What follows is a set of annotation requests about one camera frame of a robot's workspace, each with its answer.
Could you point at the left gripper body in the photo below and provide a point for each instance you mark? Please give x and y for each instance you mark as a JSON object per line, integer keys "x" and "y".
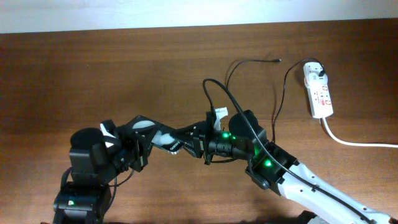
{"x": 122, "y": 154}

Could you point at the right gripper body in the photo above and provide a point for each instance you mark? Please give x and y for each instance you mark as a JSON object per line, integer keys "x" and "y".
{"x": 218, "y": 142}

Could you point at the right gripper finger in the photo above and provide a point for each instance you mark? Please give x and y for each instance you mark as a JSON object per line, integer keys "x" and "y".
{"x": 194, "y": 148}
{"x": 190, "y": 132}

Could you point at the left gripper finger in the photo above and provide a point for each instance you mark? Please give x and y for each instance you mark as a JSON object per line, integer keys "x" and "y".
{"x": 142, "y": 126}
{"x": 143, "y": 150}

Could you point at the black smartphone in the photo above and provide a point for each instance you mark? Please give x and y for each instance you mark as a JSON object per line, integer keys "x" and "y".
{"x": 166, "y": 142}

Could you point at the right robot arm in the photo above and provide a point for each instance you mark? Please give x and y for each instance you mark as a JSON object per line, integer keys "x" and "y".
{"x": 271, "y": 167}

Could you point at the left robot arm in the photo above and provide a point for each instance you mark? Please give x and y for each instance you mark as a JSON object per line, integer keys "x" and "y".
{"x": 98, "y": 156}

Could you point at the black charger plug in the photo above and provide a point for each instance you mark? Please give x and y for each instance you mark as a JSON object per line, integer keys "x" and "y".
{"x": 322, "y": 73}

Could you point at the white power strip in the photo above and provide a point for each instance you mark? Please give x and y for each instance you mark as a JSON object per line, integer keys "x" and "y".
{"x": 318, "y": 90}

